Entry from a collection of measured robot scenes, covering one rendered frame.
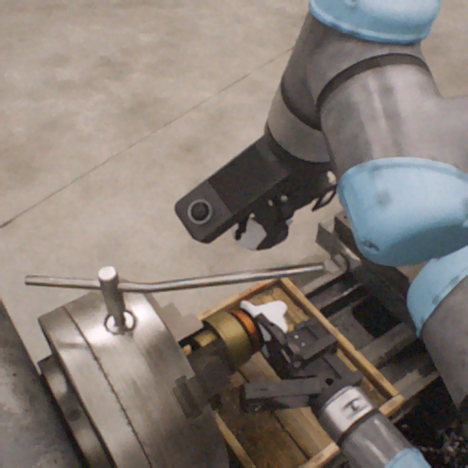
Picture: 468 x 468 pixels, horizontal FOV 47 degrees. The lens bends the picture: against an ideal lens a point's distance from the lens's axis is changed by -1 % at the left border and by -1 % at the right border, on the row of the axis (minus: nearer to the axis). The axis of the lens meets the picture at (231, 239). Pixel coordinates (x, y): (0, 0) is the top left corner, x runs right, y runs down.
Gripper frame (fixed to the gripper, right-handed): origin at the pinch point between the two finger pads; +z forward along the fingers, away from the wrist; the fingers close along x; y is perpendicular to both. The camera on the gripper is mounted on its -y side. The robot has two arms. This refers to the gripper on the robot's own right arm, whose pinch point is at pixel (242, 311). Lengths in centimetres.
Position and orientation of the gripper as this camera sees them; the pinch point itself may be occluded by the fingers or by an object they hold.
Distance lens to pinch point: 85.5
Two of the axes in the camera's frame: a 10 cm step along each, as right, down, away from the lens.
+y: 8.3, -3.9, 3.8
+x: 0.1, -6.9, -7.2
